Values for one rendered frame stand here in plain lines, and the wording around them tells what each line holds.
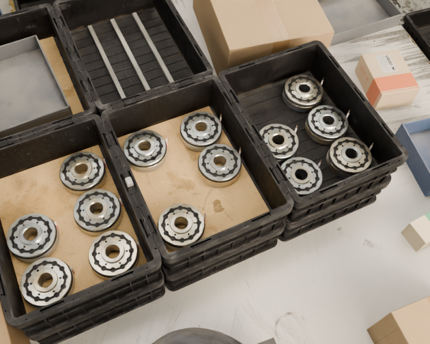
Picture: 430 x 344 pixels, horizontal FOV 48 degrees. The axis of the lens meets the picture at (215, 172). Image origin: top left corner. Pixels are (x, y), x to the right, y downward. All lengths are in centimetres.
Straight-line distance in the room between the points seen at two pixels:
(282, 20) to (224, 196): 54
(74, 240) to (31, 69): 52
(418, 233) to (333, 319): 30
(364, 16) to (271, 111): 64
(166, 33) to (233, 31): 21
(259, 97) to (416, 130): 48
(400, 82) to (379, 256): 53
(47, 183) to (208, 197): 38
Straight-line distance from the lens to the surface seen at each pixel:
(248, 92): 131
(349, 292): 123
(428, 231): 130
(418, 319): 109
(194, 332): 45
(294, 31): 138
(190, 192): 113
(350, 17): 177
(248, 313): 117
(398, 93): 150
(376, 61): 155
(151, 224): 99
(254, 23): 139
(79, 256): 109
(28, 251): 109
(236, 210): 111
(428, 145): 151
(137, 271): 95
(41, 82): 137
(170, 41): 143
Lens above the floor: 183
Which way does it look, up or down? 60 degrees down
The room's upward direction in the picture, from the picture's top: 5 degrees clockwise
